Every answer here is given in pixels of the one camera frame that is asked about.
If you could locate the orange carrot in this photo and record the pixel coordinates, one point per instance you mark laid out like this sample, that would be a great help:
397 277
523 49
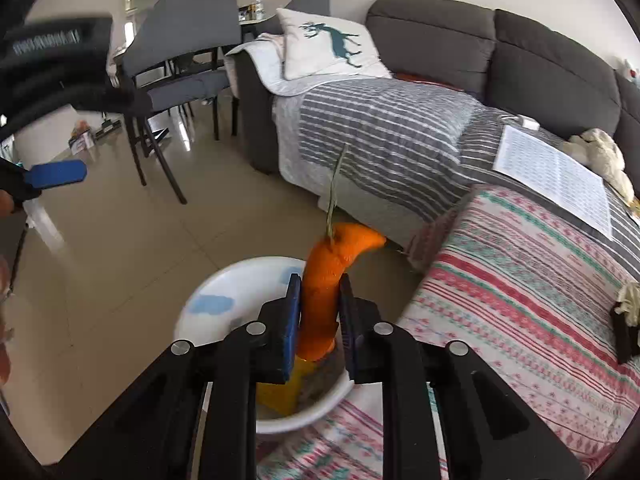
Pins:
320 300

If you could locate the grey fabric sofa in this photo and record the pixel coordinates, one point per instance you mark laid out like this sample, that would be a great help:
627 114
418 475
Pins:
540 70

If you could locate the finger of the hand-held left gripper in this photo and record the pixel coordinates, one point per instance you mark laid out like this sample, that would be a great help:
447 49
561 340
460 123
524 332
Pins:
57 174
120 99

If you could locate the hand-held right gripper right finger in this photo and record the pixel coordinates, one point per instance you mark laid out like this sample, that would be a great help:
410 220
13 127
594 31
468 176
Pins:
350 330

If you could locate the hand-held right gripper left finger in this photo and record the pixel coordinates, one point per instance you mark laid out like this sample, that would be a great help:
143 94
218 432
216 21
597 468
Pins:
292 330

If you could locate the grey chair with black legs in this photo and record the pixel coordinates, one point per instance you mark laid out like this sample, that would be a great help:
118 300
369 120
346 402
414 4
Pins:
185 20

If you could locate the small box of items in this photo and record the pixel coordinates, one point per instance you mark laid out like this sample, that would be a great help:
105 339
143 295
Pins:
82 139

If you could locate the white bowl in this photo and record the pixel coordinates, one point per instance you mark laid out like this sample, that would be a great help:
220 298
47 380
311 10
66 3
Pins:
225 285

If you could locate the grey striped sofa cover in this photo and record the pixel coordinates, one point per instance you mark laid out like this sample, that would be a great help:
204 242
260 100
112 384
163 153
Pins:
390 130

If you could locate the dark red cloth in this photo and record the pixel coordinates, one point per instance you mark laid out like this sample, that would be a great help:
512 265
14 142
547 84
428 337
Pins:
425 81

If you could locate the crumpled white tissue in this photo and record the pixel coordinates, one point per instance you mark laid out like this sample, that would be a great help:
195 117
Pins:
631 300

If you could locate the white deer print pillow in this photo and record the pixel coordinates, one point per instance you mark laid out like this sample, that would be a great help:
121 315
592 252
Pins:
325 45

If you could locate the clear plastic bottle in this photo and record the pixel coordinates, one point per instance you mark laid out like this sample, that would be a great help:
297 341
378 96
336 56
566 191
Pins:
258 6

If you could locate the cream plush dog toy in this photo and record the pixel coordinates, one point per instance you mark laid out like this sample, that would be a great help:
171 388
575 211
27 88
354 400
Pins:
600 152

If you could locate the white charger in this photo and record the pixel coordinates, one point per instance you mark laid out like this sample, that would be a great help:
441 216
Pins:
527 122

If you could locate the printed paper sheet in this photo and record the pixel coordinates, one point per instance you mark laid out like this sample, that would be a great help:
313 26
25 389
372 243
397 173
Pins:
555 175

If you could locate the floor mop head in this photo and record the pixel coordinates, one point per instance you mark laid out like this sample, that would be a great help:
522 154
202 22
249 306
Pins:
109 129

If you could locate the patterned tablecloth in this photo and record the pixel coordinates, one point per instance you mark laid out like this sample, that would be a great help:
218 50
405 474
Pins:
500 285

